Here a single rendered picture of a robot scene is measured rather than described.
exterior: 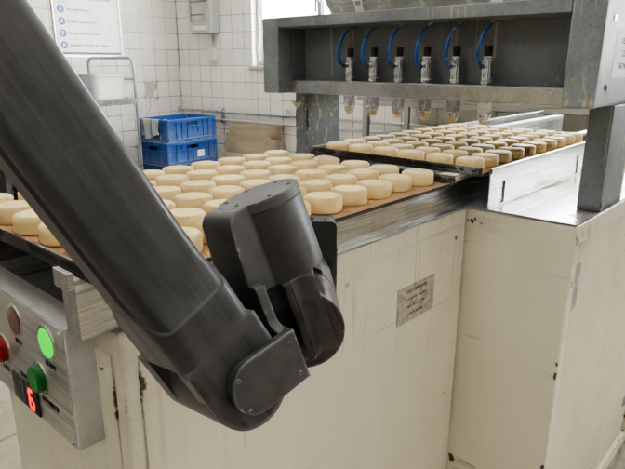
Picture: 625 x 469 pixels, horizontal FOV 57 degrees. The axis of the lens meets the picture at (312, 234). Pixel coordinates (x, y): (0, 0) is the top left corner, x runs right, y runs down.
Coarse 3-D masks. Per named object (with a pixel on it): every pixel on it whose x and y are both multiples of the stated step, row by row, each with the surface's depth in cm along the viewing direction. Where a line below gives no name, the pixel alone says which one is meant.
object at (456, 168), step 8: (584, 136) 143; (312, 152) 124; (320, 152) 122; (328, 152) 121; (336, 152) 119; (344, 152) 118; (352, 152) 117; (368, 160) 114; (376, 160) 113; (384, 160) 112; (392, 160) 110; (400, 160) 109; (408, 160) 108; (416, 160) 107; (424, 168) 106; (432, 168) 105; (440, 168) 104; (448, 168) 103; (456, 168) 102; (464, 168) 101; (472, 168) 100; (480, 168) 99; (480, 176) 99
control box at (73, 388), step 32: (0, 288) 67; (32, 288) 66; (0, 320) 68; (32, 320) 61; (64, 320) 58; (32, 352) 63; (64, 352) 57; (64, 384) 59; (96, 384) 60; (64, 416) 61; (96, 416) 61
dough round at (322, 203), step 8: (320, 192) 77; (328, 192) 77; (312, 200) 73; (320, 200) 73; (328, 200) 73; (336, 200) 73; (312, 208) 73; (320, 208) 73; (328, 208) 73; (336, 208) 73
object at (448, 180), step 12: (444, 180) 93; (384, 204) 78; (348, 216) 72; (0, 228) 63; (0, 240) 64; (12, 240) 61; (24, 240) 59; (36, 252) 58; (48, 252) 56; (60, 264) 55; (72, 264) 53; (84, 276) 52
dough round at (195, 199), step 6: (198, 192) 77; (174, 198) 74; (180, 198) 73; (186, 198) 73; (192, 198) 73; (198, 198) 73; (204, 198) 73; (210, 198) 74; (180, 204) 73; (186, 204) 72; (192, 204) 72; (198, 204) 73
